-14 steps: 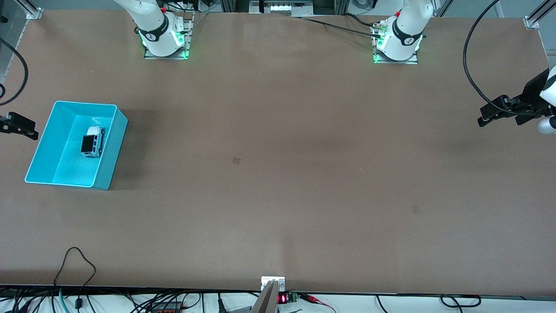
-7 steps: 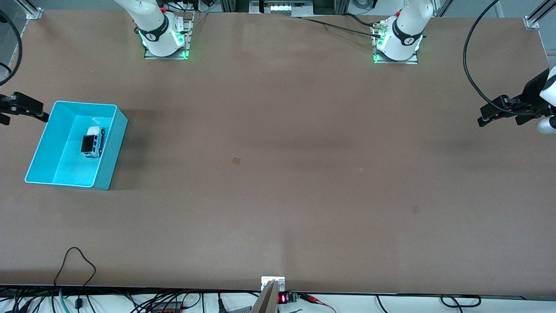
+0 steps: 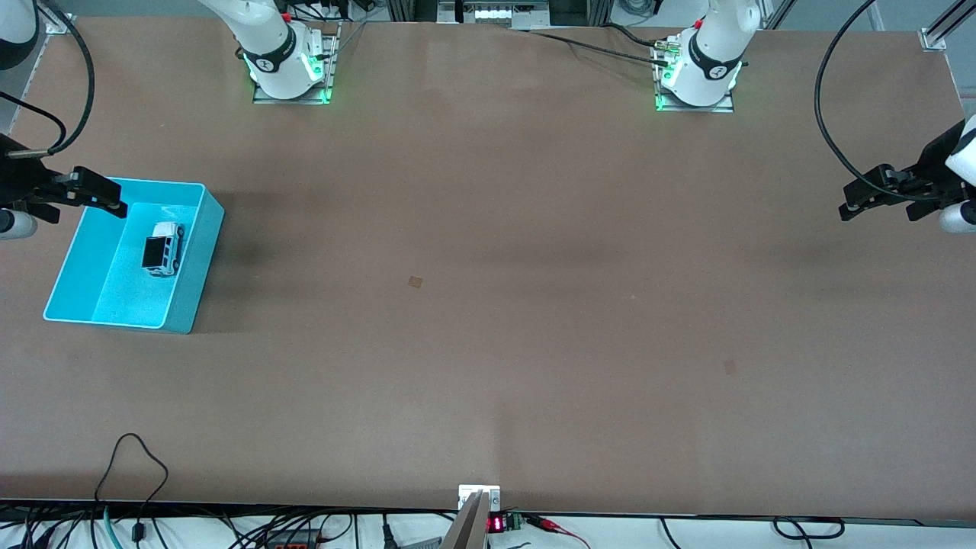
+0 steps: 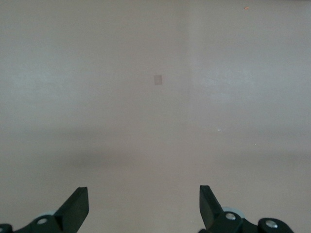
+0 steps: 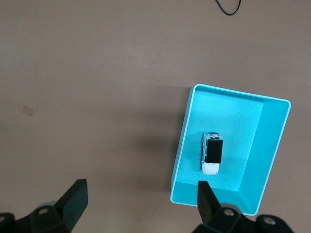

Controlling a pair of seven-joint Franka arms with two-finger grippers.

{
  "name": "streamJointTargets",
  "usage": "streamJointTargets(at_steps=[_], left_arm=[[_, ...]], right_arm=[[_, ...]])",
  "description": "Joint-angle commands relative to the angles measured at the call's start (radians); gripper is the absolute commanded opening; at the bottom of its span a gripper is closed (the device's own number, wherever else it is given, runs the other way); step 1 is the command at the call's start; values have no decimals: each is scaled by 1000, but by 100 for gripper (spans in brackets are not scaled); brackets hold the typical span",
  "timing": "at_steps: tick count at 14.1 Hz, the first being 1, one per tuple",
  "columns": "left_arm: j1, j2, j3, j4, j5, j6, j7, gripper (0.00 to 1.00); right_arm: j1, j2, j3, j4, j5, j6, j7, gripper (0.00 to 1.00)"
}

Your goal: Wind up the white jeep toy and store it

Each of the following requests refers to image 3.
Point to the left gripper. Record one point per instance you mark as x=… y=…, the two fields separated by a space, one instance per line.
x=935 y=161

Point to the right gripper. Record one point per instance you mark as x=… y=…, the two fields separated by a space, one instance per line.
x=17 y=180

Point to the white toy jeep black roof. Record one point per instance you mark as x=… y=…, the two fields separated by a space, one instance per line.
x=162 y=248

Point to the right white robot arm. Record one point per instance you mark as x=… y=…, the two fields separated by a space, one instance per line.
x=267 y=38

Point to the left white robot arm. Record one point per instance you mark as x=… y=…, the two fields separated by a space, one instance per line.
x=713 y=46

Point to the turquoise plastic bin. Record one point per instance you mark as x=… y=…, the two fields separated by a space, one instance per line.
x=114 y=293

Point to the grey electronics box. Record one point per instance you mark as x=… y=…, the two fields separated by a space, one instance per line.
x=492 y=14

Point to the red clip lead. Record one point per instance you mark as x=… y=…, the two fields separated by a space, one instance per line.
x=545 y=523

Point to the red digit display module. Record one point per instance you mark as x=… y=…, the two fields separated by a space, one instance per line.
x=497 y=524

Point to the grey metal bar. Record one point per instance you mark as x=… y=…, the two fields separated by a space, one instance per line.
x=467 y=530

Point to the aluminium frame extrusion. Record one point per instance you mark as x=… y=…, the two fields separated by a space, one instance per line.
x=57 y=23
x=934 y=38

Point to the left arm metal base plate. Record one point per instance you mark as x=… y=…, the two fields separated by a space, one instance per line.
x=724 y=105

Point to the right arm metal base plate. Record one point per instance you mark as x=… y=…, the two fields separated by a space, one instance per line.
x=329 y=61

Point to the small white mounting bracket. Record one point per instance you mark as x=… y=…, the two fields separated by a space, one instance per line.
x=467 y=494

